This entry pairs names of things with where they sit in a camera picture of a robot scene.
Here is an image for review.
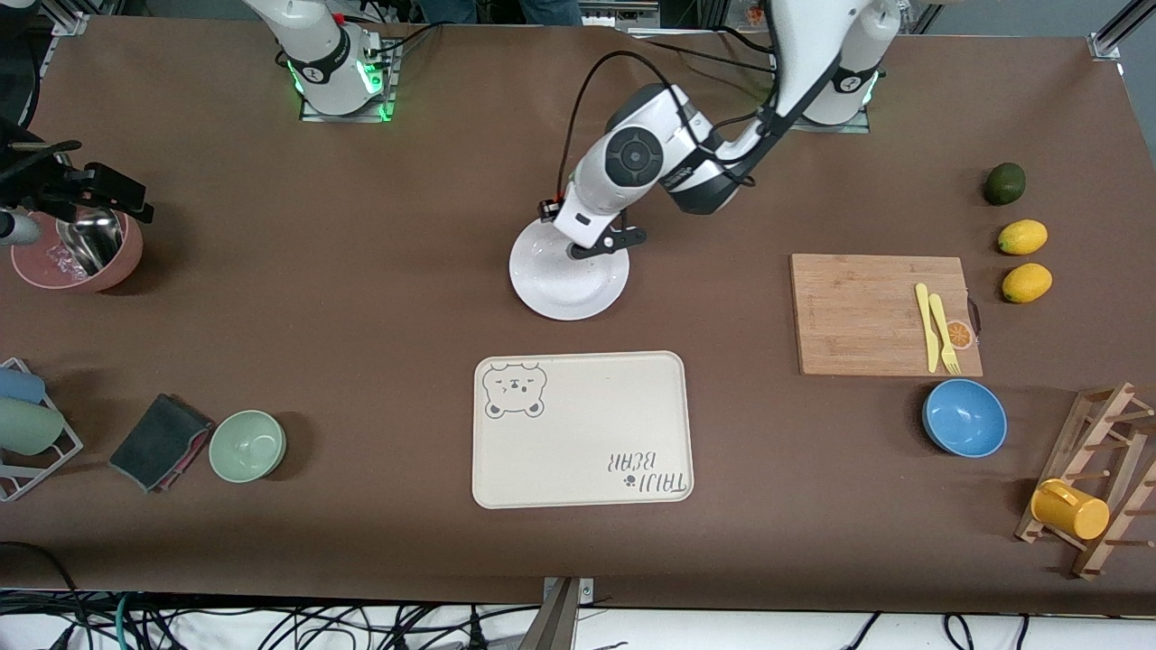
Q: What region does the white round plate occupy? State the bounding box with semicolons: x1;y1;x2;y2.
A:
509;219;630;321

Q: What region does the shiny steel cup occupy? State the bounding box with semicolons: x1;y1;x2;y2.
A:
56;209;126;277

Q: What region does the pink bowl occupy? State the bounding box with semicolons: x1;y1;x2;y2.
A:
11;212;144;293

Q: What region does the cream tray with bear print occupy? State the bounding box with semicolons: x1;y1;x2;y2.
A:
472;351;695;510

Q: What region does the light blue cup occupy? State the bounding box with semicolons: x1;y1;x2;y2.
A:
0;367;46;404

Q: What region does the person in blue jeans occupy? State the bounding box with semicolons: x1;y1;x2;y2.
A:
420;0;584;27

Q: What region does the brown table cover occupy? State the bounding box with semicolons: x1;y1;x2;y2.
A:
0;16;1156;617

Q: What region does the dark grey folded cloth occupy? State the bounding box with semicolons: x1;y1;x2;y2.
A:
108;394;215;494

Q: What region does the pale green cup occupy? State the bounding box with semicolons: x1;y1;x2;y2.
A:
0;398;65;456

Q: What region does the wooden cutting board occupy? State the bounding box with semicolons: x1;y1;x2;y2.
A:
790;254;984;377

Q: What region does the pale green bowl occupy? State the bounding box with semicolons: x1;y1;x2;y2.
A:
209;410;287;484

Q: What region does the yellow plastic knife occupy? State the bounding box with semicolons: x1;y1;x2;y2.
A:
915;283;940;374

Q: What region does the yellow plastic fork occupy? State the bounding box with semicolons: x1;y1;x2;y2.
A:
928;293;962;376

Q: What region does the dark green avocado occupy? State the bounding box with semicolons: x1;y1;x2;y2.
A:
984;162;1027;206

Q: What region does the blue bowl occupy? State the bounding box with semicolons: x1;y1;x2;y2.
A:
922;379;1008;459

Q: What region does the yellow lemon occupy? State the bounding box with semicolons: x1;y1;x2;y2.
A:
1002;263;1053;304
997;219;1049;256

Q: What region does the yellow mug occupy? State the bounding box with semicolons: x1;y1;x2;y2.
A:
1030;479;1110;541

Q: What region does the wooden mug rack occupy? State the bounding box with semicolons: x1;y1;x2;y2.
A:
1015;383;1156;580

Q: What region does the black right camera cable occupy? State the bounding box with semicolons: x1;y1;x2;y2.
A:
0;117;84;181

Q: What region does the black camera cable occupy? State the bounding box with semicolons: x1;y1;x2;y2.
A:
558;50;769;204
0;117;84;181

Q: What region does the black left camera cable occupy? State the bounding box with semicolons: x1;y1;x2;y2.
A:
558;50;769;204

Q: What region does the aluminium frame profile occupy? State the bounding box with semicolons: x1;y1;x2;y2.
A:
1088;0;1156;62
50;0;93;37

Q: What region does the black base cable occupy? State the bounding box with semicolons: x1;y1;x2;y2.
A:
359;20;445;71
630;27;779;75

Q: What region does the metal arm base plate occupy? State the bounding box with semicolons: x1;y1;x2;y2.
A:
786;107;872;135
299;36;399;123

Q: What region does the white wire cup rack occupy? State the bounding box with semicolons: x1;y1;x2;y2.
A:
0;357;84;503

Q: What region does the metal table bracket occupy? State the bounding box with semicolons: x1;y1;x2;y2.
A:
540;576;595;650

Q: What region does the teal cable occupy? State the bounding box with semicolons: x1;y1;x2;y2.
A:
110;591;138;650

